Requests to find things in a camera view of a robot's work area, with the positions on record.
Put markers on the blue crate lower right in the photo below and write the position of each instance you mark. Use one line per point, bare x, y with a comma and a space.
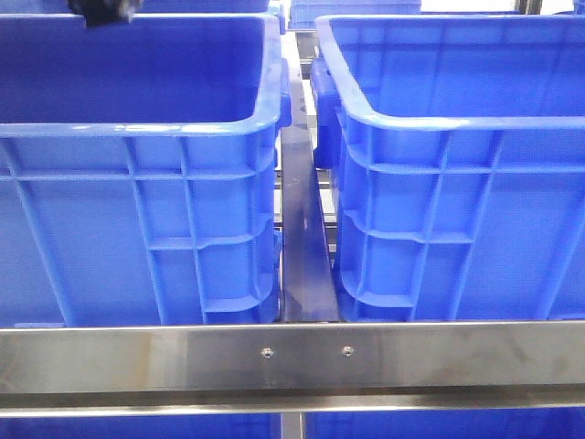
495, 423

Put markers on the blue crate back middle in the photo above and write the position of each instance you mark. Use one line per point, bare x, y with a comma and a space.
304, 13

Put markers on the large blue crate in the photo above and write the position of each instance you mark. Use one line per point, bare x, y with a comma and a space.
138, 168
458, 162

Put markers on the steel centre divider bar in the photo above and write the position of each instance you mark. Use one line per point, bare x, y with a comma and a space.
307, 282

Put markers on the large blue crate right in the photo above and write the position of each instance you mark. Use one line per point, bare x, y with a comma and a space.
458, 162

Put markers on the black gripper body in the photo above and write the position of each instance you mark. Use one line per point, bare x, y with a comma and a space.
98, 13

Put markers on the left rail screw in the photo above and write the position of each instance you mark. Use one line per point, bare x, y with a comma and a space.
267, 353

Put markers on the blue crate lower left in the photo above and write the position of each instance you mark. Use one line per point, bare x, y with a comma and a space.
179, 426

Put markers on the rail screw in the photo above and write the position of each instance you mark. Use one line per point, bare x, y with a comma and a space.
267, 353
347, 351

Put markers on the right rail screw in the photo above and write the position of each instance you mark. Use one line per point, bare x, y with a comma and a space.
347, 351

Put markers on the steel front shelf rail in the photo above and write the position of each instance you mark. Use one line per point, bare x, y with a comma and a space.
214, 369

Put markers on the large blue crate left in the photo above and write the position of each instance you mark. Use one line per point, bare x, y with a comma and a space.
138, 168

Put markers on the blue crate back left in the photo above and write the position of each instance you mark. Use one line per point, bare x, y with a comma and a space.
185, 6

